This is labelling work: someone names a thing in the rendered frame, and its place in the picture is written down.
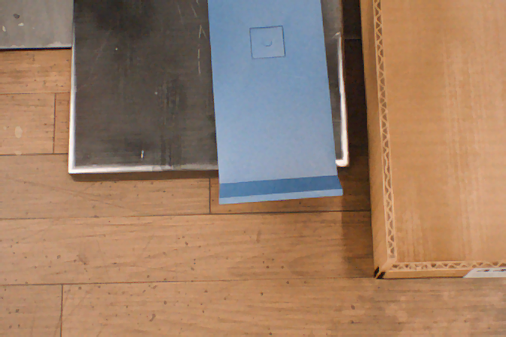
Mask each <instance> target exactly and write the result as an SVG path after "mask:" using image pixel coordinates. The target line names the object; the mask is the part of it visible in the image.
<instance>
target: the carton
mask: <svg viewBox="0 0 506 337"><path fill-rule="evenodd" d="M359 1H360V15H361V43H362V58H363V72H364V100H365V116H366V130H367V158H368V173H369V188H370V215H371V230H372V245H373V273H374V279H396V278H461V277H463V278H497V277H506V0H359Z"/></svg>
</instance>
